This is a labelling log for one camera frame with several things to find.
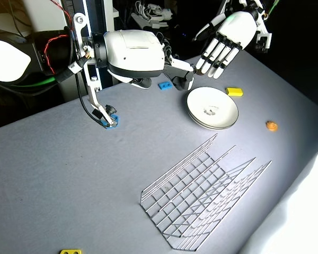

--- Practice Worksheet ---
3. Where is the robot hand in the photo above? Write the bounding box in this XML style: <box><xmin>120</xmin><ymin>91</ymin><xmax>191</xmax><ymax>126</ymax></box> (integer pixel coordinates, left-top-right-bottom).
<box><xmin>103</xmin><ymin>29</ymin><xmax>196</xmax><ymax>92</ymax></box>
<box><xmin>194</xmin><ymin>10</ymin><xmax>258</xmax><ymax>79</ymax></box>

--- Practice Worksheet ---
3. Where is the white round plate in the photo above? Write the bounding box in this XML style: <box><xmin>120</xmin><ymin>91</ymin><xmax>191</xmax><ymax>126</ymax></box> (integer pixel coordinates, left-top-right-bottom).
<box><xmin>187</xmin><ymin>107</ymin><xmax>238</xmax><ymax>131</ymax></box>
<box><xmin>186</xmin><ymin>86</ymin><xmax>240</xmax><ymax>128</ymax></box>

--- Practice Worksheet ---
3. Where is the spare white robot hand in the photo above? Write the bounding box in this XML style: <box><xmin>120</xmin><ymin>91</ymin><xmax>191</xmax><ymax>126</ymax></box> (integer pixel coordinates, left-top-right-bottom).
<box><xmin>131</xmin><ymin>2</ymin><xmax>175</xmax><ymax>31</ymax></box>

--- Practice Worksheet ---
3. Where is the yellow rectangular block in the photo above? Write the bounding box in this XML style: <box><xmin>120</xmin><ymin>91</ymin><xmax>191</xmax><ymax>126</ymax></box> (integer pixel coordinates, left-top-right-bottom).
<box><xmin>226</xmin><ymin>87</ymin><xmax>244</xmax><ymax>97</ymax></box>

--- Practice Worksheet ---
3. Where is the blue pentagon block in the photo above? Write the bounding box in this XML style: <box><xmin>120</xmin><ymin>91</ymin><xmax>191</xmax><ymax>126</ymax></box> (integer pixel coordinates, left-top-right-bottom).
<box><xmin>102</xmin><ymin>113</ymin><xmax>120</xmax><ymax>130</ymax></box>

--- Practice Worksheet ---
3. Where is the grey table cloth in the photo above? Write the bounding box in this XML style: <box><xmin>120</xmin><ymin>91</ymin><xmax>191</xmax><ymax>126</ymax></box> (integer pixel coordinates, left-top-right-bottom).
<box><xmin>0</xmin><ymin>49</ymin><xmax>318</xmax><ymax>254</ymax></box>

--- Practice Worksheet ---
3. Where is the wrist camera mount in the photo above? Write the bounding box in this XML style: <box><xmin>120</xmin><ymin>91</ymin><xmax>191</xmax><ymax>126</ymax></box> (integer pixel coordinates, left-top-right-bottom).
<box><xmin>73</xmin><ymin>12</ymin><xmax>117</xmax><ymax>129</ymax></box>
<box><xmin>254</xmin><ymin>15</ymin><xmax>273</xmax><ymax>53</ymax></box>

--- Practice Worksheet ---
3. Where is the black camera cable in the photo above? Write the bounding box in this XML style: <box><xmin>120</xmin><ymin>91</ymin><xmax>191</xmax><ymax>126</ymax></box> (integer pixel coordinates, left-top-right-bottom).
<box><xmin>74</xmin><ymin>72</ymin><xmax>108</xmax><ymax>126</ymax></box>

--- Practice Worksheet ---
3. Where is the red twisted cable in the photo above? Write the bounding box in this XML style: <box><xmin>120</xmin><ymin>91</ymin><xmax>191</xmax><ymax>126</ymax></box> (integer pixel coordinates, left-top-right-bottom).
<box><xmin>43</xmin><ymin>0</ymin><xmax>77</xmax><ymax>75</ymax></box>

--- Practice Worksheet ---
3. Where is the metal wire dish rack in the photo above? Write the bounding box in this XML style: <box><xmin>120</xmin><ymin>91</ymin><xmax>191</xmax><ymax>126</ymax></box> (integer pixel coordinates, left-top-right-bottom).
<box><xmin>139</xmin><ymin>133</ymin><xmax>273</xmax><ymax>251</ymax></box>

